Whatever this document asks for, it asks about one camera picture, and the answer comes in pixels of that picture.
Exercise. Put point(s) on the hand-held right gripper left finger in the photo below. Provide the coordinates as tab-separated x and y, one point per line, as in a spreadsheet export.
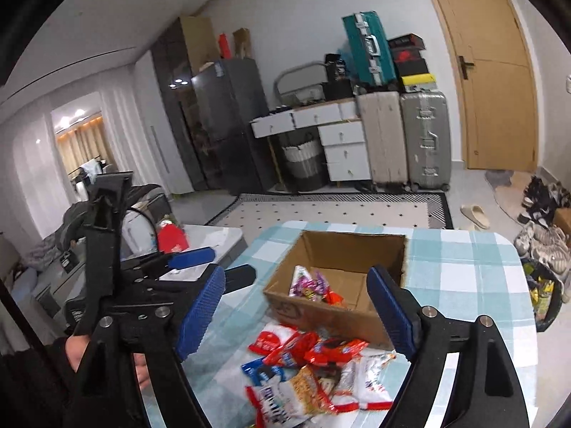
200	316

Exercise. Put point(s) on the purple white snack packet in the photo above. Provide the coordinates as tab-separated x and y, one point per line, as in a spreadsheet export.
308	283

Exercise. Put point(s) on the person's left forearm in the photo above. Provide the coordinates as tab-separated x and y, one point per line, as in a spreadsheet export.
31	388

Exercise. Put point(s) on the stack of black boxes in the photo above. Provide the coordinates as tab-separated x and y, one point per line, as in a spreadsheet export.
408	55

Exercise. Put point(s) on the black trash bin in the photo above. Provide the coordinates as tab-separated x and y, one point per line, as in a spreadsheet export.
542	294

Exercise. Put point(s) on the yellow box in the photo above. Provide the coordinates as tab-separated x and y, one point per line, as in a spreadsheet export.
419	81

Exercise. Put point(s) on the white curtain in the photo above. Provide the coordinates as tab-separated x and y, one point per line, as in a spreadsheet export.
35	156

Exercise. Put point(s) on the black white patterned rug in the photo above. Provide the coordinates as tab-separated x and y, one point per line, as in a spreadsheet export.
339	209

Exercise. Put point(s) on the brown cardboard box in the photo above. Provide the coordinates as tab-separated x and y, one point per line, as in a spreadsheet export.
339	321

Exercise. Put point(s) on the pile of shoes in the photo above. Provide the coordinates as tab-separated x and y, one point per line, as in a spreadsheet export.
544	227

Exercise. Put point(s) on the black refrigerator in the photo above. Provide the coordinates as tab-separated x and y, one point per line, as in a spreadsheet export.
232	133

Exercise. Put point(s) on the blue white checked tablecloth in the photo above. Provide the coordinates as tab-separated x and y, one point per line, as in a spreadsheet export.
464	276

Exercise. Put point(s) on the brown paper bag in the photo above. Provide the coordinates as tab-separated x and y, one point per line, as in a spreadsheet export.
242	42

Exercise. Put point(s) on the beige suitcase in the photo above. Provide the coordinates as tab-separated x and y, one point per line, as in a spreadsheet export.
383	142

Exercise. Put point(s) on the dark tall cabinet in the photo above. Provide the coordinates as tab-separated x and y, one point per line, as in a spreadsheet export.
174	107

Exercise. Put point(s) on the teal suitcase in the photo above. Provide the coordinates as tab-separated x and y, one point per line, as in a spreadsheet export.
368	49

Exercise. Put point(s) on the white desk with drawers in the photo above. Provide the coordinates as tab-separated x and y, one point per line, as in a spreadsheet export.
343	142

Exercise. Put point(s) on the red bottle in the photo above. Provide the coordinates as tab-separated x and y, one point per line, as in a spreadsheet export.
226	44

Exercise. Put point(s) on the grey metal frame chair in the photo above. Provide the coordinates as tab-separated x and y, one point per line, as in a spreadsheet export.
296	84

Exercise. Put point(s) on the orange candy packet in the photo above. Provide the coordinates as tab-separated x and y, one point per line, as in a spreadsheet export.
337	298

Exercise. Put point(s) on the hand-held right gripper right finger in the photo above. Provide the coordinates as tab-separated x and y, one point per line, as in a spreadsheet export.
392	316

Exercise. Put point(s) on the tall flat cardboard carton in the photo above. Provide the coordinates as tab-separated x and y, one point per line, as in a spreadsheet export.
198	40

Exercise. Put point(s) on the red blue snack packet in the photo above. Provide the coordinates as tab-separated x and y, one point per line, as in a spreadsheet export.
303	374

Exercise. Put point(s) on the grey beige door mat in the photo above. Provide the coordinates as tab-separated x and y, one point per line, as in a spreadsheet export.
508	187

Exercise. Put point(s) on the wooden door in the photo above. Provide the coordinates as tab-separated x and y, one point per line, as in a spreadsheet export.
495	76

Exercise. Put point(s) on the silver suitcase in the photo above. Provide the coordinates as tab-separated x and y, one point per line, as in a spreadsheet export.
426	142

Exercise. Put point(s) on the white side table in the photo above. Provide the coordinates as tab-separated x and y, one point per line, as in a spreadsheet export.
223	240

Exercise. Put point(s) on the beige slipper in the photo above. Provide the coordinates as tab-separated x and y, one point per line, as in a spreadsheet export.
475	216

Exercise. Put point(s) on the person's left hand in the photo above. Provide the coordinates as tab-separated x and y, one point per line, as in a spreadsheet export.
76	352

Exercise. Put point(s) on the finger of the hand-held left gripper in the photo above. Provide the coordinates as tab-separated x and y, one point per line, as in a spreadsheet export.
192	256
241	276

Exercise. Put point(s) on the red bag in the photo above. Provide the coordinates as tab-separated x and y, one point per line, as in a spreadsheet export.
171	237

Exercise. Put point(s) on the grey white laundry basket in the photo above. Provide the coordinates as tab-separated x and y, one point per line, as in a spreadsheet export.
303	165

